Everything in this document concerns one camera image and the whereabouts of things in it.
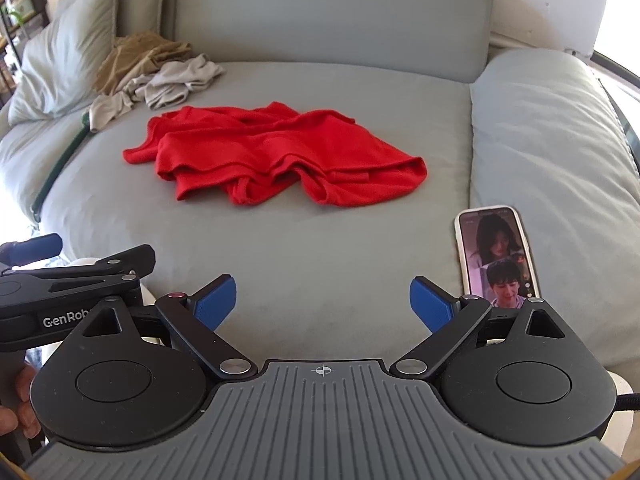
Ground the brown crumpled garment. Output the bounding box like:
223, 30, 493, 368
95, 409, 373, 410
92, 30, 192, 96

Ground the smartphone with beige case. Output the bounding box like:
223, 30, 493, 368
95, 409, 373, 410
454, 205, 539, 309

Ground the person's left hand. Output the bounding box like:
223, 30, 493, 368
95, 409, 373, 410
0, 362, 41, 439

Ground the dark wooden bookshelf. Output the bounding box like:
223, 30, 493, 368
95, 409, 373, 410
1, 0, 50, 105

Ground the red long-sleeve shirt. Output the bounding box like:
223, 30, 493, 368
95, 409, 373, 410
122, 102, 427, 207

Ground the front sage throw pillow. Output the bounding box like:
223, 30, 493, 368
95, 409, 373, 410
8, 0, 118, 126

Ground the green strap with buckle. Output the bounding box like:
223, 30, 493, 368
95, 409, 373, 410
29, 109, 94, 224

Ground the beige crumpled garment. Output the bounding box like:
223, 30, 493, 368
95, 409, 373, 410
84, 54, 226, 132

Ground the grey-green sofa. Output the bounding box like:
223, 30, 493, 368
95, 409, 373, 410
0, 0, 640, 376

